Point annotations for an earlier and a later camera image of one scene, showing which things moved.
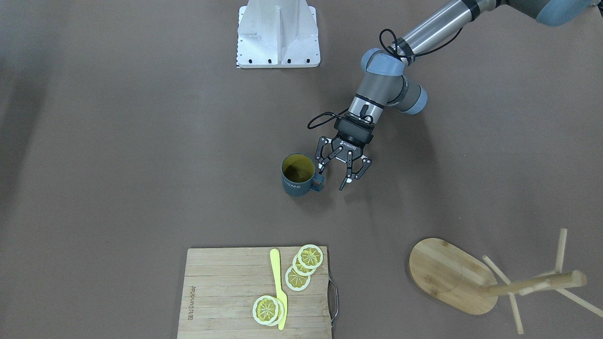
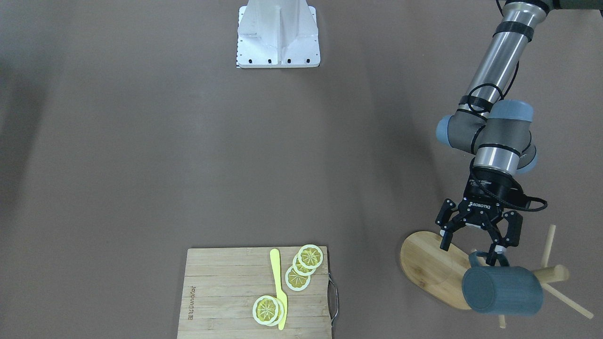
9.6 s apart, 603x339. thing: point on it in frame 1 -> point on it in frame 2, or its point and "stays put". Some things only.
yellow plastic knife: [281, 292] stays put
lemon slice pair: [268, 310] stays put
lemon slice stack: [309, 257] stays put
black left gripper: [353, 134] -> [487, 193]
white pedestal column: [278, 34] stays put
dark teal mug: [298, 175] -> [502, 289]
